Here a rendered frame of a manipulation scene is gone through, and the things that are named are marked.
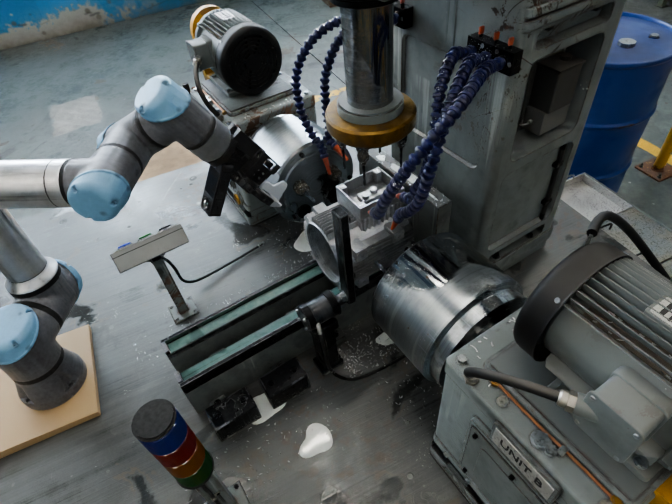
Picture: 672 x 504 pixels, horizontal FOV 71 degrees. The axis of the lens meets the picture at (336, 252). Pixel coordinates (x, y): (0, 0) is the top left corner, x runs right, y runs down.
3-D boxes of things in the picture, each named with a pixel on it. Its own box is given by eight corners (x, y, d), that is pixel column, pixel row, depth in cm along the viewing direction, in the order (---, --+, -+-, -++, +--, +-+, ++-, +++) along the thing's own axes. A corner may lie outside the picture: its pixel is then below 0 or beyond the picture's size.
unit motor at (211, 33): (258, 116, 171) (230, -10, 141) (303, 156, 151) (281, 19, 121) (193, 141, 163) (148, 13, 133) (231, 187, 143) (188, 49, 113)
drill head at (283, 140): (302, 152, 158) (290, 81, 140) (364, 207, 136) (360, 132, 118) (234, 180, 150) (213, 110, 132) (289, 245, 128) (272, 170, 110)
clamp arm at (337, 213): (351, 291, 104) (342, 203, 86) (358, 300, 102) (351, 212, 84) (338, 299, 103) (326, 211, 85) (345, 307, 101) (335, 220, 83)
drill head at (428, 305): (433, 269, 117) (440, 190, 99) (572, 394, 92) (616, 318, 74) (350, 317, 109) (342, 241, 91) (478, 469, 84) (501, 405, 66)
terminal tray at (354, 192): (378, 189, 116) (377, 165, 111) (405, 212, 109) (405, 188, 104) (337, 209, 112) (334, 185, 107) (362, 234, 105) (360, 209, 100)
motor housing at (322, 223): (370, 225, 129) (368, 169, 116) (414, 267, 118) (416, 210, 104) (308, 257, 123) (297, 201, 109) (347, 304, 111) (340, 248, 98)
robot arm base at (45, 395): (20, 420, 108) (-4, 399, 101) (23, 368, 118) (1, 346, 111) (88, 394, 112) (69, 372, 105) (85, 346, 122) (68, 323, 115)
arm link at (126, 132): (76, 159, 76) (123, 129, 72) (103, 124, 84) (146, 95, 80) (114, 193, 81) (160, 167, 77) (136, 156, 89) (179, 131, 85)
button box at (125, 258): (187, 241, 119) (178, 222, 118) (190, 241, 112) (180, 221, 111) (121, 271, 113) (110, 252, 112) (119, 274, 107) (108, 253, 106)
